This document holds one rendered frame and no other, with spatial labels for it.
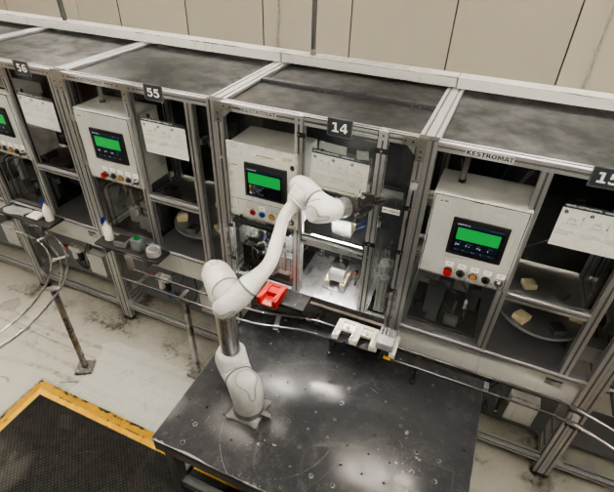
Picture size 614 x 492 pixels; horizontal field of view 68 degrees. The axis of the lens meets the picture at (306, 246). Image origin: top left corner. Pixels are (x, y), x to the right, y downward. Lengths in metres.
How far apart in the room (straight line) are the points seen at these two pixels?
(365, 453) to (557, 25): 4.49
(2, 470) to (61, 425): 0.38
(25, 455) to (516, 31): 5.57
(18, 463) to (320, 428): 1.97
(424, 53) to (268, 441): 4.51
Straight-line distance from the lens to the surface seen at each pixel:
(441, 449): 2.55
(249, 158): 2.44
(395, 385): 2.71
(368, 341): 2.67
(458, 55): 5.65
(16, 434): 3.72
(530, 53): 5.60
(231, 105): 2.39
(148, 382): 3.65
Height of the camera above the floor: 2.81
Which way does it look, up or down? 37 degrees down
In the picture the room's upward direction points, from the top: 2 degrees clockwise
